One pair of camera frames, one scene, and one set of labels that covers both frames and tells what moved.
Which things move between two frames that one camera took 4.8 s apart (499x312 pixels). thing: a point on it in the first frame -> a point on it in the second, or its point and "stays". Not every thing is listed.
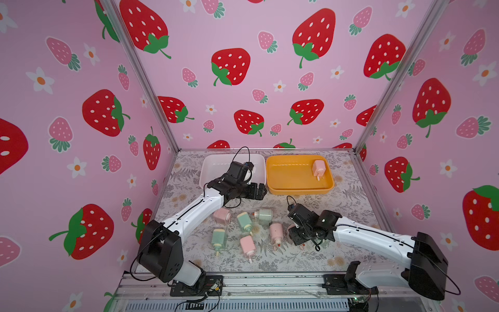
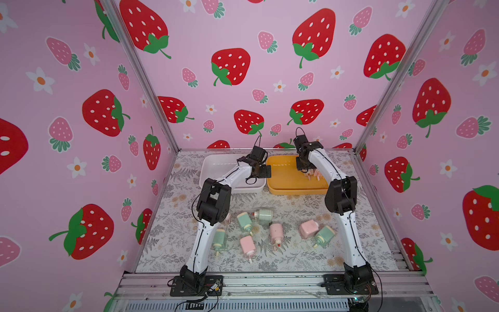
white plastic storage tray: (214, 166) stays
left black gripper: (260, 194) -> (264, 173)
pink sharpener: (276, 234) stays
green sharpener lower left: (219, 240) stays
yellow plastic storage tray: (292, 175) stays
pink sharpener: (293, 225) -> (313, 171)
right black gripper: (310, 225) -> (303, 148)
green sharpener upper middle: (245, 222) stays
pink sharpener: (319, 168) stays
